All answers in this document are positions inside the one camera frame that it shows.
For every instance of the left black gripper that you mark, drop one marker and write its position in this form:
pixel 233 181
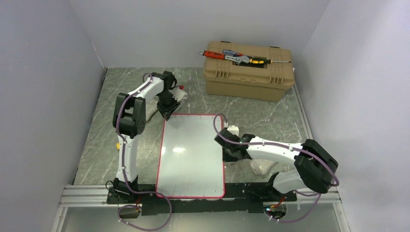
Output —
pixel 167 111

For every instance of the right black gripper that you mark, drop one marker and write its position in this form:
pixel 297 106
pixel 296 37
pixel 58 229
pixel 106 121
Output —
pixel 226 158

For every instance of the red framed whiteboard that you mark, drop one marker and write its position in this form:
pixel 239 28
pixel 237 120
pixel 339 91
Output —
pixel 190 163

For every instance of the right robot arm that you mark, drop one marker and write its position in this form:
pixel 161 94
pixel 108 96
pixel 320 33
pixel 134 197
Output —
pixel 312 166

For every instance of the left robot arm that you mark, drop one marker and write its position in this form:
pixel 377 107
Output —
pixel 129 121

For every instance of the tan plastic toolbox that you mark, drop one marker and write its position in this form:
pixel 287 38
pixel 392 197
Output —
pixel 267 82

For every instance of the blue red screwdriver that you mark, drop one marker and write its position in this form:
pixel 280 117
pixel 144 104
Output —
pixel 231 53

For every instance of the yellow black screwdriver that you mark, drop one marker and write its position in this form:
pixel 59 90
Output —
pixel 262 61

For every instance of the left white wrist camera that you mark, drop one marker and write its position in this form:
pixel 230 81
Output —
pixel 179 93

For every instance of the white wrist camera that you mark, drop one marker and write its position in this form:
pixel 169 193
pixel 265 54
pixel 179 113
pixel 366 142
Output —
pixel 179 93
pixel 233 129

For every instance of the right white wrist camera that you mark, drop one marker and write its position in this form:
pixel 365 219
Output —
pixel 233 129

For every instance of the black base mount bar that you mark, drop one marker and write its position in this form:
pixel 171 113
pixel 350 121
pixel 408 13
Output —
pixel 251 197

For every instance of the red handled adjustable wrench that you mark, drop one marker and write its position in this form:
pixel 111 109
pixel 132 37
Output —
pixel 216 55

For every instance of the aluminium rail frame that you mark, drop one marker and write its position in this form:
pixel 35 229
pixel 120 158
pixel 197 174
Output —
pixel 81 196

